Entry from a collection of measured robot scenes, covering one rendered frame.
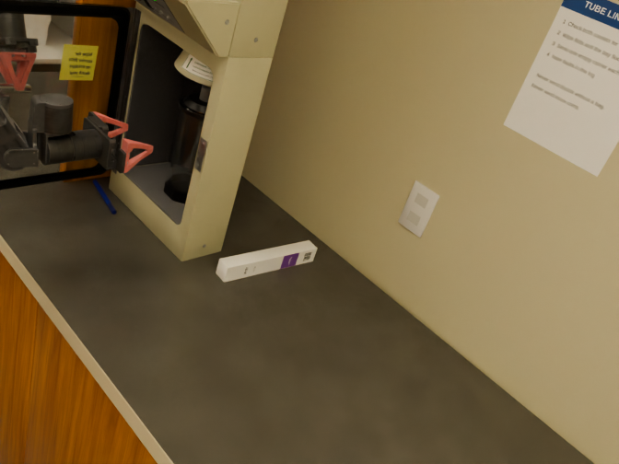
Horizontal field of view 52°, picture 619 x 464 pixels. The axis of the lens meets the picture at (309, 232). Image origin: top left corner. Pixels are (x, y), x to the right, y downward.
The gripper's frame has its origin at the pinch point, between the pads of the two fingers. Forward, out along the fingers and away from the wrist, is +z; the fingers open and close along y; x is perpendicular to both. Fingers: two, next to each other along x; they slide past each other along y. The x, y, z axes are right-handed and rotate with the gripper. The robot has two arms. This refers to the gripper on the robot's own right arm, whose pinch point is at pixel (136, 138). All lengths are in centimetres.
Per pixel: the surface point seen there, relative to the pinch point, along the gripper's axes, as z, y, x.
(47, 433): -22, -14, 63
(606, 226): 50, -77, -16
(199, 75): 9.8, -4.0, -15.1
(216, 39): 3.9, -14.3, -26.6
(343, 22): 51, -2, -26
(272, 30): 16.6, -14.3, -28.1
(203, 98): 14.6, -0.6, -8.2
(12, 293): -21.5, 6.8, 39.1
